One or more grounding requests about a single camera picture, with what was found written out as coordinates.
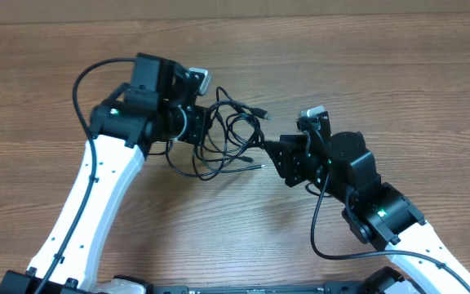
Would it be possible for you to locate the thin black USB-C cable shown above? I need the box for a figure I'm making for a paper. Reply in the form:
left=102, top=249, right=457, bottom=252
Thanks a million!
left=165, top=109, right=266, bottom=181

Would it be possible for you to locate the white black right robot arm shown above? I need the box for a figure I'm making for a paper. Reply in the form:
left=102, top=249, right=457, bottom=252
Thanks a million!
left=263, top=131, right=470, bottom=293

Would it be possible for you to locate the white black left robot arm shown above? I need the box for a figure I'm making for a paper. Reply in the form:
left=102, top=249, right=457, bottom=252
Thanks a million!
left=0, top=53, right=211, bottom=293

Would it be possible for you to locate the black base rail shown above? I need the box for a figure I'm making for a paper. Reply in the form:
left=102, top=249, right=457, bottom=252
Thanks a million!
left=108, top=267, right=407, bottom=294

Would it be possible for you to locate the cardboard wall panel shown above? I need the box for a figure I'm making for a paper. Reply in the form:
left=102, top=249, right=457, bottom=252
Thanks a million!
left=0, top=0, right=470, bottom=25

